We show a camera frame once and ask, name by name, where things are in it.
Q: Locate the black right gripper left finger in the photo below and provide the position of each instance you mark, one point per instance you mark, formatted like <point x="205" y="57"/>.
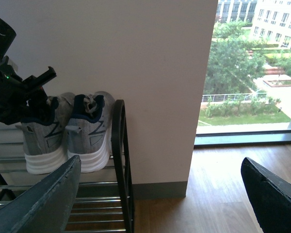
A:
<point x="46" y="206"/>

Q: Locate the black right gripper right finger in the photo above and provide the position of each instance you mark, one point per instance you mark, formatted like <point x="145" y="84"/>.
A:
<point x="269" y="195"/>

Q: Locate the grey sneaker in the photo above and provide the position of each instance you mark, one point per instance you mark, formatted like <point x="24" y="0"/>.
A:
<point x="44" y="146"/>
<point x="89" y="130"/>

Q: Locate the black metal shoe rack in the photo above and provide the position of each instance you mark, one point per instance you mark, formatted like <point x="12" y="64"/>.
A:
<point x="103" y="204"/>

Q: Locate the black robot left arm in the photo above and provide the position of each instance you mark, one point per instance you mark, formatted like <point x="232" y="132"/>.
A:
<point x="7" y="35"/>

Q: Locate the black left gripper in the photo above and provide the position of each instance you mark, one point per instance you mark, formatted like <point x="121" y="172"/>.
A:
<point x="22" y="98"/>

